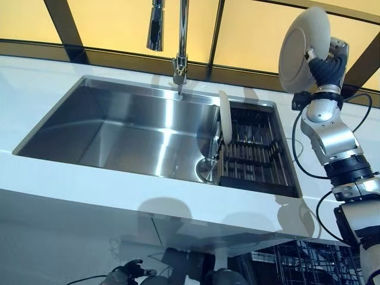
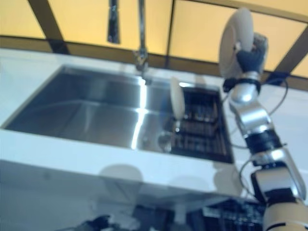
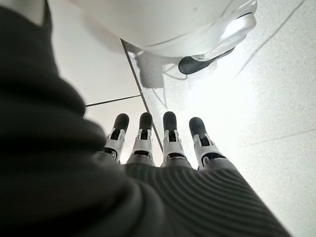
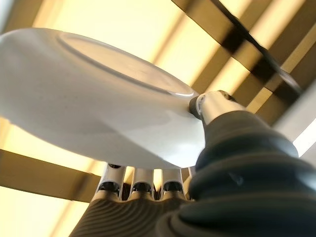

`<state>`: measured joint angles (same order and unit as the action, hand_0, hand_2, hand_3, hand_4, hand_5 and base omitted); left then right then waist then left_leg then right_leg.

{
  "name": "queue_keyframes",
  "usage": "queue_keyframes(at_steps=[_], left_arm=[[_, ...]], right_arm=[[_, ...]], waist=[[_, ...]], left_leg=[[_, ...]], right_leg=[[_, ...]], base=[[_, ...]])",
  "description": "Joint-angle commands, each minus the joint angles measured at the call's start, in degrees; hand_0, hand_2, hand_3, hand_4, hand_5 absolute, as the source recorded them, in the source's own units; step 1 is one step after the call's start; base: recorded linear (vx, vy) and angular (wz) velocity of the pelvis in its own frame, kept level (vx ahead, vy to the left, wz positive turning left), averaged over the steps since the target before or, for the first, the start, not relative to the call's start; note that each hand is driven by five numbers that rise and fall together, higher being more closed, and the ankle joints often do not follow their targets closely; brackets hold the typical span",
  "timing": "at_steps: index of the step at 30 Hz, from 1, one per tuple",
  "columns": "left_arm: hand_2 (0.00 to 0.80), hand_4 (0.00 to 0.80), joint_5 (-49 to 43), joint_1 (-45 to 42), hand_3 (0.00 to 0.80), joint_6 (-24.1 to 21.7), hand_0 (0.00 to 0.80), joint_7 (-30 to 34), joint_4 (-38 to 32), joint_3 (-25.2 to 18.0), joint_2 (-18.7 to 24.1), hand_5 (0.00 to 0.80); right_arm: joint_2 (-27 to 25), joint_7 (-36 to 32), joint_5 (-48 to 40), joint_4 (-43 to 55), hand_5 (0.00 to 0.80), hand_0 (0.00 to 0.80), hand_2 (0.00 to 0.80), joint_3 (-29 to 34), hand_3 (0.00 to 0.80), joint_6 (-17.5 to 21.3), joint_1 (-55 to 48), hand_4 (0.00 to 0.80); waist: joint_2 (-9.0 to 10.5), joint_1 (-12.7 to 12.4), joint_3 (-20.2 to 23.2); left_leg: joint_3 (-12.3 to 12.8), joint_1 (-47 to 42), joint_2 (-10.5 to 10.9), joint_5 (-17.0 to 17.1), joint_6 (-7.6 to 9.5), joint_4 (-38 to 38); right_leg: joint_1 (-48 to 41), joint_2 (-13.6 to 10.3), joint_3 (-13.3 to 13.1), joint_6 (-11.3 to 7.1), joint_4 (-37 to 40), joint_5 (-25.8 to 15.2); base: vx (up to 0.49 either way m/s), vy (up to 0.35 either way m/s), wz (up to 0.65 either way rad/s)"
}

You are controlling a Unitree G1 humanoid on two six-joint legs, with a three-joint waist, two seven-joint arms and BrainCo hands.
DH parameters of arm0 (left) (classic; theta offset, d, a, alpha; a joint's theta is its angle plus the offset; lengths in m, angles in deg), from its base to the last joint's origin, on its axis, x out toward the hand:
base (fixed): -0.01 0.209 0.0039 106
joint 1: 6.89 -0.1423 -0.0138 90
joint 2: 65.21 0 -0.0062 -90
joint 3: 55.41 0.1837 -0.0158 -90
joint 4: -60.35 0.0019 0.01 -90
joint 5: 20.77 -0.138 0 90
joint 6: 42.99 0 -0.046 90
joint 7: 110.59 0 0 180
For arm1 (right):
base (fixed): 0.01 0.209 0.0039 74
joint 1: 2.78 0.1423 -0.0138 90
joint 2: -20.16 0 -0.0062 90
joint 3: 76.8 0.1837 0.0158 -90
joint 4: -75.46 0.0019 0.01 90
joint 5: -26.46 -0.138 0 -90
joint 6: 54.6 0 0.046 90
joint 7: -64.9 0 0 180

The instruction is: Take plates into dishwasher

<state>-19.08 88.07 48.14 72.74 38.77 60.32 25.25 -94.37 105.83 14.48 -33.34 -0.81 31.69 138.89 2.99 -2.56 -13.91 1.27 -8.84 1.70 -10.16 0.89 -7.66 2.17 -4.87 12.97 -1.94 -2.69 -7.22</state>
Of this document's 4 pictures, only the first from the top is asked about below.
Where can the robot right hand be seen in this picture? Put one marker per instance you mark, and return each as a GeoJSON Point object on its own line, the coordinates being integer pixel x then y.
{"type": "Point", "coordinates": [328, 72]}

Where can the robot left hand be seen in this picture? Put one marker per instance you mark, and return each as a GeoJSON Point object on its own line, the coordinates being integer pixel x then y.
{"type": "Point", "coordinates": [127, 274]}

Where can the cream plate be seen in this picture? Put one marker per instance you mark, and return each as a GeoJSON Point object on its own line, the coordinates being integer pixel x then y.
{"type": "Point", "coordinates": [225, 118]}
{"type": "Point", "coordinates": [297, 53]}

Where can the robot right arm silver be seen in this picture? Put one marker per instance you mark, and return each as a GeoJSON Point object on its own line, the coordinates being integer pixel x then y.
{"type": "Point", "coordinates": [332, 133]}

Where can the glossy white cabinet door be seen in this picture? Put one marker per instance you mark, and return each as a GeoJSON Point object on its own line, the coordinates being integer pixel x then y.
{"type": "Point", "coordinates": [74, 231]}
{"type": "Point", "coordinates": [213, 234]}

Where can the robot dark grey torso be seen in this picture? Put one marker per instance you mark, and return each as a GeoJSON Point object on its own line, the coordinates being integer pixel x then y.
{"type": "Point", "coordinates": [227, 277]}

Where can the black dish drying rack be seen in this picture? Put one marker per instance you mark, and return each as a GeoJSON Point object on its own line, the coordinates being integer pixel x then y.
{"type": "Point", "coordinates": [252, 166]}

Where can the round steel sink strainer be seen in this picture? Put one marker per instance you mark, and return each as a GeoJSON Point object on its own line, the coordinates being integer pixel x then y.
{"type": "Point", "coordinates": [206, 170]}

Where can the stainless steel sink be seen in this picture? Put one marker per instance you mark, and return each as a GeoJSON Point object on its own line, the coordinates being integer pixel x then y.
{"type": "Point", "coordinates": [104, 133]}

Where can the chrome gooseneck faucet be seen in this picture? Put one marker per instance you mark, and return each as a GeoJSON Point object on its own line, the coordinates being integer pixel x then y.
{"type": "Point", "coordinates": [183, 35]}

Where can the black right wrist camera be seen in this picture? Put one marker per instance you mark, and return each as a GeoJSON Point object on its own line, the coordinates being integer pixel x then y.
{"type": "Point", "coordinates": [301, 101]}

